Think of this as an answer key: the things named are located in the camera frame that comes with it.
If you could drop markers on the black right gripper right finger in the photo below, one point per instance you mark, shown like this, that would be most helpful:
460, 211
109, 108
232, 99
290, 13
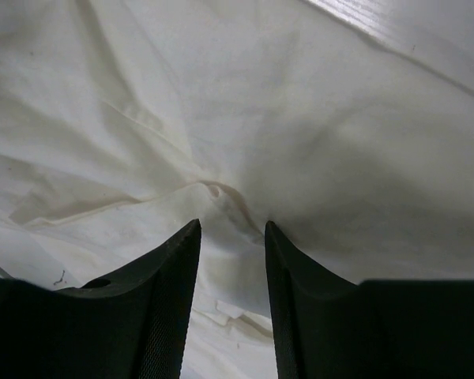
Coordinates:
327, 327

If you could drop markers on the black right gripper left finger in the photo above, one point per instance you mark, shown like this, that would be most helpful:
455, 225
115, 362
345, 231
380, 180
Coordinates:
129, 323

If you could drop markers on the cream t shirt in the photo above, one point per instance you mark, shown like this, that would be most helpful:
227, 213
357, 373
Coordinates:
350, 124

